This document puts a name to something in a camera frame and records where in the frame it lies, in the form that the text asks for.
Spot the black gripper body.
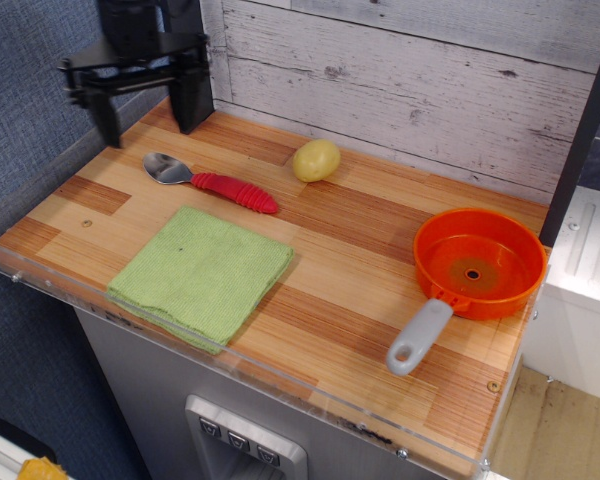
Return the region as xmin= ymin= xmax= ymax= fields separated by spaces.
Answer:
xmin=58 ymin=1 xmax=209 ymax=103

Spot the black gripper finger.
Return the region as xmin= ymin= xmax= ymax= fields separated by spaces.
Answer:
xmin=168 ymin=54 xmax=211 ymax=131
xmin=85 ymin=90 xmax=121 ymax=148

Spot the red handled metal spoon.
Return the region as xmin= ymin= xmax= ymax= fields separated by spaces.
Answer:
xmin=142 ymin=152 xmax=279 ymax=214

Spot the green cloth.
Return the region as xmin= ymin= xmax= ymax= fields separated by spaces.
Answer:
xmin=107 ymin=207 xmax=294 ymax=355

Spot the yellow potato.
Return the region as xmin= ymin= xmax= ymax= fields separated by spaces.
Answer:
xmin=292 ymin=139 xmax=341 ymax=183

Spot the clear acrylic guard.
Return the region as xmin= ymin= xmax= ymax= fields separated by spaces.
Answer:
xmin=0 ymin=69 xmax=546 ymax=480

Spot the silver button panel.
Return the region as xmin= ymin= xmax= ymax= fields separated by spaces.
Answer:
xmin=185 ymin=395 xmax=309 ymax=479

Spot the yellow object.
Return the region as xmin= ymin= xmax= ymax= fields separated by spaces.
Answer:
xmin=16 ymin=457 xmax=69 ymax=480

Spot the white side cabinet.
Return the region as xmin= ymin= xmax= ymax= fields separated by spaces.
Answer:
xmin=522 ymin=187 xmax=600 ymax=398

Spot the dark left post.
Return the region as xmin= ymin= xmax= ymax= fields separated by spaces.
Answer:
xmin=160 ymin=1 xmax=214 ymax=134

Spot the dark post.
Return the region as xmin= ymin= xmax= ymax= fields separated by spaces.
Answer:
xmin=539 ymin=64 xmax=600 ymax=248
xmin=160 ymin=1 xmax=214 ymax=134

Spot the orange pan grey handle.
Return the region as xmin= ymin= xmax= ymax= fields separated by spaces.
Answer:
xmin=386 ymin=208 xmax=547 ymax=376

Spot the dark right post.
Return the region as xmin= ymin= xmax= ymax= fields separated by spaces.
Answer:
xmin=539 ymin=64 xmax=600 ymax=248

